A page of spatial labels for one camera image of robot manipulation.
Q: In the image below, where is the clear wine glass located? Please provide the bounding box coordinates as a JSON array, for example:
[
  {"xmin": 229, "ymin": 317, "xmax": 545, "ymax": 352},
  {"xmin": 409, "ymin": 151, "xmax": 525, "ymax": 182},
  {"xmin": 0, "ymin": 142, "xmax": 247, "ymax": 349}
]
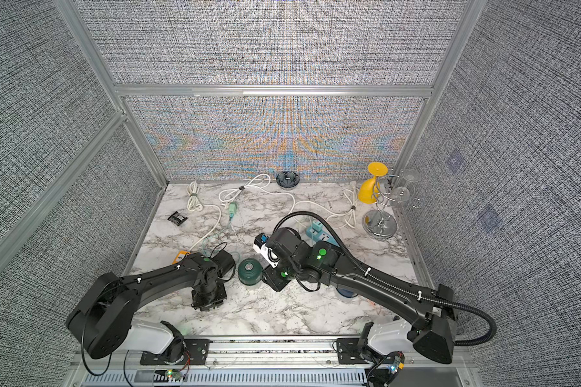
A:
[{"xmin": 390, "ymin": 186, "xmax": 411, "ymax": 205}]

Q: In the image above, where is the small black packet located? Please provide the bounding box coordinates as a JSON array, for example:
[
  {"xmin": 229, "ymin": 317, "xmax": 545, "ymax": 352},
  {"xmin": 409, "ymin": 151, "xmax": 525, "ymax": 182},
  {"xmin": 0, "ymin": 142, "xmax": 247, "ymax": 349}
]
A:
[{"xmin": 167, "ymin": 211, "xmax": 188, "ymax": 227}]

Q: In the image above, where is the orange power strip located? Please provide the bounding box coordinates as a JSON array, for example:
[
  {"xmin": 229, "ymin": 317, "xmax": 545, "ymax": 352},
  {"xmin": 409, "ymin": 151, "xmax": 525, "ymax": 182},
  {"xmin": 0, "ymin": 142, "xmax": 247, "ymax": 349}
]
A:
[{"xmin": 173, "ymin": 251, "xmax": 190, "ymax": 264}]

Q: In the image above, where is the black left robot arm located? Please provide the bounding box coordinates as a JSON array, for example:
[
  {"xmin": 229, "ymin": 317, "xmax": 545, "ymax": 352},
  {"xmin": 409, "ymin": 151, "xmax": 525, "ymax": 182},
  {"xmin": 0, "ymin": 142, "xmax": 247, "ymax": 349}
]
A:
[{"xmin": 66, "ymin": 250, "xmax": 236, "ymax": 364}]

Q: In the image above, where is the green usb wall adapter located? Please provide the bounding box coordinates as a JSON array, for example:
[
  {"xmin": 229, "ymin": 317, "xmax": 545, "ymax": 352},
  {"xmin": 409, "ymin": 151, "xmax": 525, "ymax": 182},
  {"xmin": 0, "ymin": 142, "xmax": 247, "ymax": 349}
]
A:
[{"xmin": 228, "ymin": 202, "xmax": 237, "ymax": 218}]

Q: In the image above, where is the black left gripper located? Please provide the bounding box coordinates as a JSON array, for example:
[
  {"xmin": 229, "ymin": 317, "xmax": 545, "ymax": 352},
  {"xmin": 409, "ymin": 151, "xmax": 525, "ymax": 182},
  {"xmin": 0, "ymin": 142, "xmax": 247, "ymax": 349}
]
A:
[{"xmin": 194, "ymin": 281, "xmax": 230, "ymax": 314}]

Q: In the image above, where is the black grinder blade lid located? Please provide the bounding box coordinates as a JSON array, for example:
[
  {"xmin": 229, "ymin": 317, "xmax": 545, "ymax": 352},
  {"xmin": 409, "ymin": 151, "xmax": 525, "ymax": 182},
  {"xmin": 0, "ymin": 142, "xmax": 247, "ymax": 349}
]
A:
[{"xmin": 276, "ymin": 171, "xmax": 300, "ymax": 190}]

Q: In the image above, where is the white power cord left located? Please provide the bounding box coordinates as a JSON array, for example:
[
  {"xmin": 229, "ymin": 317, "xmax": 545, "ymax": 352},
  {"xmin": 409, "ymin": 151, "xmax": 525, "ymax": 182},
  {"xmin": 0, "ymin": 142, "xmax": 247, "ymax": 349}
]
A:
[{"xmin": 186, "ymin": 181, "xmax": 223, "ymax": 253}]

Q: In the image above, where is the yellow plastic goblet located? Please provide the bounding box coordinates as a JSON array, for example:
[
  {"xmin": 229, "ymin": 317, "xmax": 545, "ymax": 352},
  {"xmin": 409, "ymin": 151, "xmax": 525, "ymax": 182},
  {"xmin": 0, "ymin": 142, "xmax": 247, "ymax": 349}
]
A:
[{"xmin": 358, "ymin": 162, "xmax": 388, "ymax": 204}]

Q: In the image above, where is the dark green meat grinder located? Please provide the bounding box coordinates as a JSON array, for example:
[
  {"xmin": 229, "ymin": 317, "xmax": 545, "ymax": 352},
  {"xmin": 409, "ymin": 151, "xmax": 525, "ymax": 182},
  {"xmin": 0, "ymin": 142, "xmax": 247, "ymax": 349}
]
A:
[{"xmin": 237, "ymin": 258, "xmax": 263, "ymax": 287}]

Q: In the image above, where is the chrome wire glass rack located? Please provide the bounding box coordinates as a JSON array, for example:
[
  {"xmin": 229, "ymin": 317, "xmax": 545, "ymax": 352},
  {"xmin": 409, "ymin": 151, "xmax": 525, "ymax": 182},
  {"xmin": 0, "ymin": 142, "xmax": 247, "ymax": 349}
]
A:
[{"xmin": 362, "ymin": 169, "xmax": 423, "ymax": 240}]

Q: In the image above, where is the teal charging cable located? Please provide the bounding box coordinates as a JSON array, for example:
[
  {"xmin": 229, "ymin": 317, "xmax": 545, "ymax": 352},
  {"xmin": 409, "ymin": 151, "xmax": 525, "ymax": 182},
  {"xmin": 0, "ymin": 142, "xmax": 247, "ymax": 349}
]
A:
[{"xmin": 193, "ymin": 212, "xmax": 243, "ymax": 262}]

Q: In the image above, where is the teal power strip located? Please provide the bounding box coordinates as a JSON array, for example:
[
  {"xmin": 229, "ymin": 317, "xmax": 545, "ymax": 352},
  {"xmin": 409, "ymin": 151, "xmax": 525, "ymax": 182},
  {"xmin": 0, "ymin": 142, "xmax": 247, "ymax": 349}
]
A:
[{"xmin": 306, "ymin": 221, "xmax": 334, "ymax": 243}]

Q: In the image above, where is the white power cord middle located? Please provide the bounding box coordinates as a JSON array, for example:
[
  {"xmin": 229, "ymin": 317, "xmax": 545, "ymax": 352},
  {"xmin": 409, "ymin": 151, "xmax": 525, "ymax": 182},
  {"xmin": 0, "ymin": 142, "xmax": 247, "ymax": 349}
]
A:
[{"xmin": 217, "ymin": 173, "xmax": 301, "ymax": 214}]

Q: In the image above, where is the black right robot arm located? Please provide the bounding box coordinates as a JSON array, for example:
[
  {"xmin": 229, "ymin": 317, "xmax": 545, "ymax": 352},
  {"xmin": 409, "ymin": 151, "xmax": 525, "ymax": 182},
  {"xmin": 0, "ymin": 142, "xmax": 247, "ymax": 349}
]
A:
[{"xmin": 253, "ymin": 211, "xmax": 497, "ymax": 364}]

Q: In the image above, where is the navy blue meat grinder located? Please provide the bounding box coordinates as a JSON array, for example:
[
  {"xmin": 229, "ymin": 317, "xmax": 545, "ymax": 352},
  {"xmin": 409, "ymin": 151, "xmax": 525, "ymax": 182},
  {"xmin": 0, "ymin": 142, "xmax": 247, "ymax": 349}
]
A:
[{"xmin": 336, "ymin": 289, "xmax": 358, "ymax": 301}]

